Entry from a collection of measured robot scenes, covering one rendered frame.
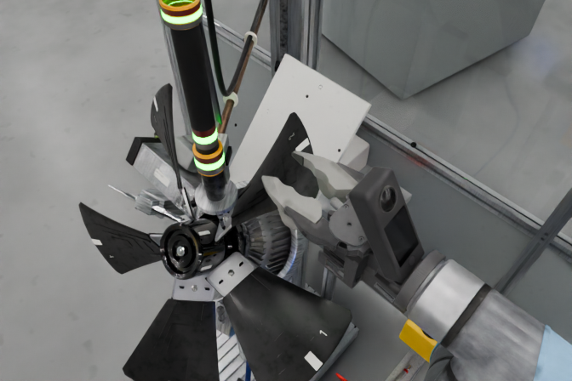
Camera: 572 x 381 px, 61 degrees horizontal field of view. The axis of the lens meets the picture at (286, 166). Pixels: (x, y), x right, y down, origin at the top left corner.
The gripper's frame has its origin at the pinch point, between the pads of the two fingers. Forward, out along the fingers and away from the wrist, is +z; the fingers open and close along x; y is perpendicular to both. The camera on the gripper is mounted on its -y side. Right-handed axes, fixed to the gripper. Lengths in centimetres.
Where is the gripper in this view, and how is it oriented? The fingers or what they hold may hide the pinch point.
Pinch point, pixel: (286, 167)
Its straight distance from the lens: 57.1
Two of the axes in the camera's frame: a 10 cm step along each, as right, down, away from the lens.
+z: -7.2, -5.4, 4.4
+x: 7.0, -5.6, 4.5
